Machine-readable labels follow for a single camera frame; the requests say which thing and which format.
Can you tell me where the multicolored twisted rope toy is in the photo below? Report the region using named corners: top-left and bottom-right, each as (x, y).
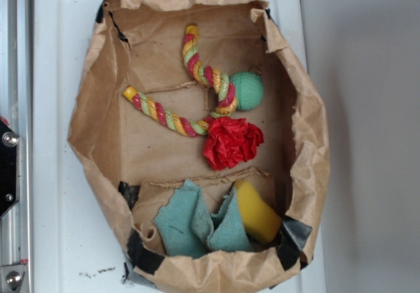
top-left (123, 24), bottom-right (238, 137)

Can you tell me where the red crumpled paper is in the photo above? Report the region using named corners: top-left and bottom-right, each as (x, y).
top-left (203, 117), bottom-right (264, 170)

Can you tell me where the green rubber ball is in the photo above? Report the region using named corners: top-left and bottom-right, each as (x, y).
top-left (230, 71), bottom-right (264, 111)

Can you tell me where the brown paper bag bin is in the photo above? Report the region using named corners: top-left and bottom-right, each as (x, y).
top-left (68, 0), bottom-right (330, 292)

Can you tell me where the teal terry cloth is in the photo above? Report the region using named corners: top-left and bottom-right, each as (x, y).
top-left (154, 180), bottom-right (255, 259)

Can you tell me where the yellow sponge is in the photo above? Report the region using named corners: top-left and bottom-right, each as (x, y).
top-left (233, 180), bottom-right (282, 244)

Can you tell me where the black mounting bracket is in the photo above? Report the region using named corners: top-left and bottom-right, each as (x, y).
top-left (0, 116), bottom-right (20, 218)

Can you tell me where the aluminium frame rail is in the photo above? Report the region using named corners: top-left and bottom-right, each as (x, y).
top-left (1, 0), bottom-right (33, 292)

